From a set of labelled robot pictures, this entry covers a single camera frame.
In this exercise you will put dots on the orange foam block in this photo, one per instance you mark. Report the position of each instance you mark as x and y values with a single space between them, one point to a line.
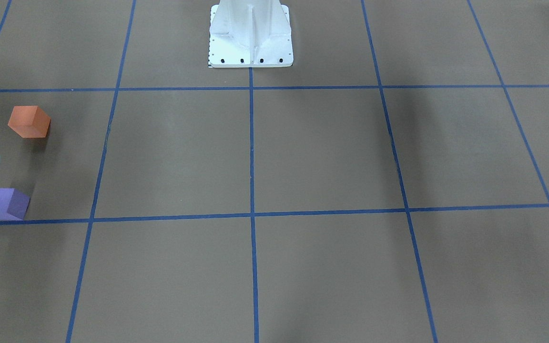
29 122

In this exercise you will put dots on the purple foam block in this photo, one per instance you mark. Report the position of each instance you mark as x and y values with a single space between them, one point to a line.
13 204

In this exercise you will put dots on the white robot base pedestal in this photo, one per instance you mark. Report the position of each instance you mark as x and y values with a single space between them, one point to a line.
250 34

